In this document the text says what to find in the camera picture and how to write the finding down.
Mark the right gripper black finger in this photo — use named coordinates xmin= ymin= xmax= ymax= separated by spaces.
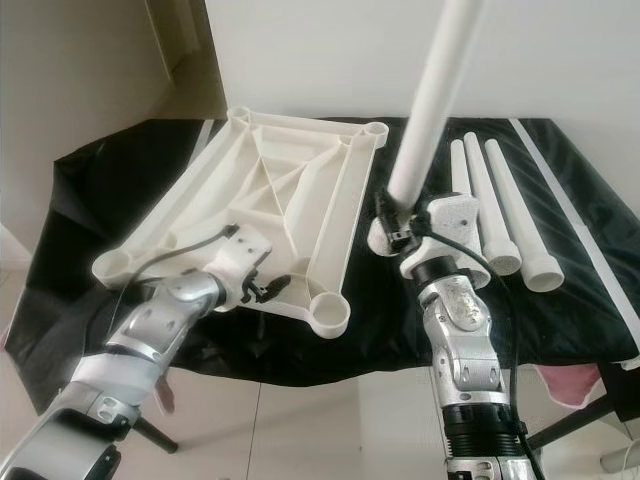
xmin=374 ymin=188 xmax=403 ymax=237

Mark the white plastic children table top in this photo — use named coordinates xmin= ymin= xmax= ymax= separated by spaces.
xmin=92 ymin=106 xmax=391 ymax=336

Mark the black plastic table cover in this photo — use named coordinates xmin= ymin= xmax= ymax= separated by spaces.
xmin=5 ymin=118 xmax=640 ymax=389

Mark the black metal table leg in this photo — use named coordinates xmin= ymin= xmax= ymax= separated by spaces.
xmin=525 ymin=395 xmax=640 ymax=451
xmin=130 ymin=415 xmax=181 ymax=456

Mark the pink plastic object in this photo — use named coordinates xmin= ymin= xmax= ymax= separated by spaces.
xmin=530 ymin=362 xmax=607 ymax=407

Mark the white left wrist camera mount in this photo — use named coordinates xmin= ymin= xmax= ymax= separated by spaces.
xmin=205 ymin=222 xmax=273 ymax=301

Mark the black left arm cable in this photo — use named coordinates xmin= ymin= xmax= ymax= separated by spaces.
xmin=130 ymin=225 xmax=241 ymax=301

